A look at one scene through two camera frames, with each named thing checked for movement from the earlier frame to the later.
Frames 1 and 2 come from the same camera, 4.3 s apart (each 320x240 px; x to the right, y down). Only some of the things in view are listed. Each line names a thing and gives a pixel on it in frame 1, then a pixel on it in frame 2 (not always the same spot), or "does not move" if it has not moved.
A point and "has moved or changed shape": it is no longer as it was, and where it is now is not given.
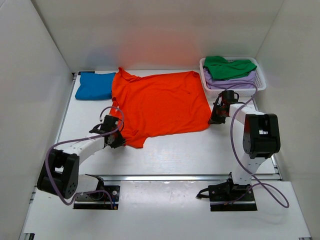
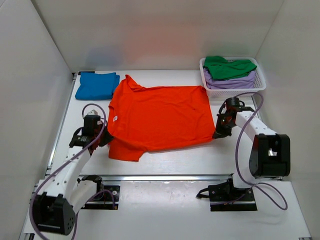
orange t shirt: x=163 y=104 has moved or changed shape
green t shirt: x=221 y=69 does not move
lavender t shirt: x=248 y=81 does not move
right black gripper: x=214 y=119 -> x=220 y=132
